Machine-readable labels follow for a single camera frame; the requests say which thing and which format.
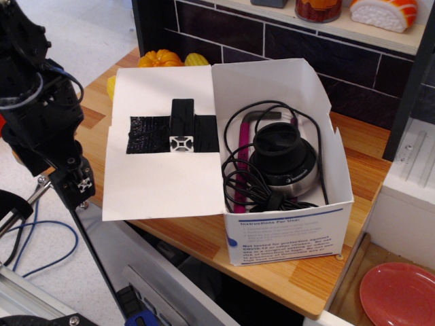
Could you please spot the yellow toy corn left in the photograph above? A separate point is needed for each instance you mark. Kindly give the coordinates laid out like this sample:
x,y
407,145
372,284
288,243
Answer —
x,y
110,87

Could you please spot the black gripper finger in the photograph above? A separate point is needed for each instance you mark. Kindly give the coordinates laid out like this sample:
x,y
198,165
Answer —
x,y
74,188

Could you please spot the red plate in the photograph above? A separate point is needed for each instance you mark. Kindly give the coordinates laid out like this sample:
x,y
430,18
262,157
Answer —
x,y
398,294

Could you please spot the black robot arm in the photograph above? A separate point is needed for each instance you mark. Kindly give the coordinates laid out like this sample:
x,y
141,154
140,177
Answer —
x,y
23,52

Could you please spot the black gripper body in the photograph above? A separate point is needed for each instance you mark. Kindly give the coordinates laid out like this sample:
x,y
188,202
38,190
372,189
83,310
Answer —
x,y
40,125

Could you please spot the white cabinet drawer front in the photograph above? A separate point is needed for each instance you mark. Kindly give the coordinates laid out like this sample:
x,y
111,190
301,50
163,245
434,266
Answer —
x,y
180,293

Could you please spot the orange toy pumpkin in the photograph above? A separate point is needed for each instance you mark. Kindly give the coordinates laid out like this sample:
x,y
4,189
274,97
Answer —
x,y
160,58

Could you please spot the black 3D mouse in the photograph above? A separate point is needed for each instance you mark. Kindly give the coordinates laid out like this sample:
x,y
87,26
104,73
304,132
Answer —
x,y
284,160

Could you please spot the black aluminium extrusion handle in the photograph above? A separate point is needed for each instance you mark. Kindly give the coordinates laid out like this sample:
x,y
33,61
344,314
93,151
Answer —
x,y
181,138

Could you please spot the metal clamp with black handle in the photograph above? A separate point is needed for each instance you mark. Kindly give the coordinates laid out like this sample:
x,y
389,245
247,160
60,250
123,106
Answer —
x,y
20,208

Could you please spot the white cardboard box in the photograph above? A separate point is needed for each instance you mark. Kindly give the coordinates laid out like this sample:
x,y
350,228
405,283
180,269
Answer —
x,y
174,185

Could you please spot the red orange can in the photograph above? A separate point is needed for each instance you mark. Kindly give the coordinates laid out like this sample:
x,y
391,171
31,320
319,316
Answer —
x,y
319,11

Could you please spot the aluminium frame corner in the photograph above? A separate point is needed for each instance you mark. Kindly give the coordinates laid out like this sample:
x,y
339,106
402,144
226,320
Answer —
x,y
25,304

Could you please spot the yellow toy corn right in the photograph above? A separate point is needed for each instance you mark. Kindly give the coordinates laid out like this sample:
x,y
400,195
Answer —
x,y
195,59

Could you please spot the magenta handled hex key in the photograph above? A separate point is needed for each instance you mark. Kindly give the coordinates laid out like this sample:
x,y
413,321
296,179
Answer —
x,y
244,138

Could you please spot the wooden shelf board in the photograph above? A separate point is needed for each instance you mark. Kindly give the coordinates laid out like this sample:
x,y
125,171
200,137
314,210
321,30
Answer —
x,y
407,42

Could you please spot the dark grey object on shelf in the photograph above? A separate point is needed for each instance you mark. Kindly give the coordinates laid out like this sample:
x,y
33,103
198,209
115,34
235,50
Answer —
x,y
270,3

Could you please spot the toy salmon sushi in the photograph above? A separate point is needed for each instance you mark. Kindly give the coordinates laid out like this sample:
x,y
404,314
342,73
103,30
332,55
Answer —
x,y
391,15

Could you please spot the red box on floor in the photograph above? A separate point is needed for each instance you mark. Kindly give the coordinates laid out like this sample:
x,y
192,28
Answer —
x,y
2,124

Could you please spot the yellow toy corn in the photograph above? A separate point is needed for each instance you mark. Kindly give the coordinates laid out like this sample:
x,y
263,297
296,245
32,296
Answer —
x,y
110,87
195,59

